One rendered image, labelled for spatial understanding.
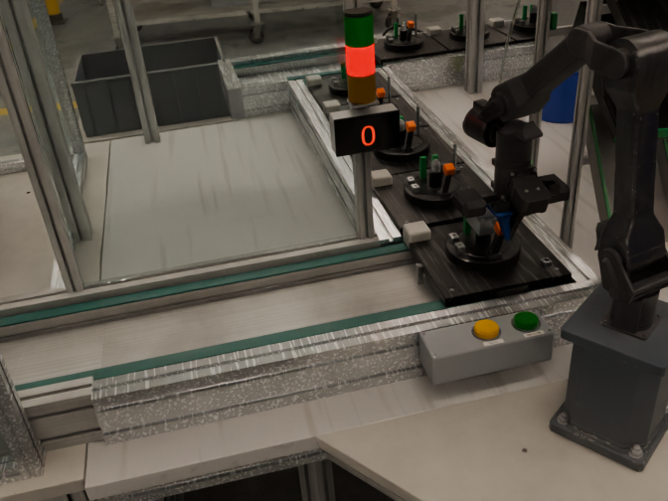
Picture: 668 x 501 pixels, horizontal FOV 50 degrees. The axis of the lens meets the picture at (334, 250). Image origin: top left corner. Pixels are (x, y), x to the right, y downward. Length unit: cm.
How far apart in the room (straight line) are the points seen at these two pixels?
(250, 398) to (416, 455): 28
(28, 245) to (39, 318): 47
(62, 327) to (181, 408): 34
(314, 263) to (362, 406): 33
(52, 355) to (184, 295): 25
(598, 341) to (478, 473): 26
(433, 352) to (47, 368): 67
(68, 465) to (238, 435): 27
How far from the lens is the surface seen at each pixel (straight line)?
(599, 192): 141
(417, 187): 155
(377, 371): 123
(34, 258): 181
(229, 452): 118
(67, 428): 125
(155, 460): 120
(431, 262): 136
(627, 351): 105
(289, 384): 120
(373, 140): 131
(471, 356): 118
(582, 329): 108
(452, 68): 254
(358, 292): 137
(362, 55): 126
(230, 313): 136
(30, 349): 141
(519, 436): 119
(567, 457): 117
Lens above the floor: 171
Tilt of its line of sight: 32 degrees down
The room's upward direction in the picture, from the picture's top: 5 degrees counter-clockwise
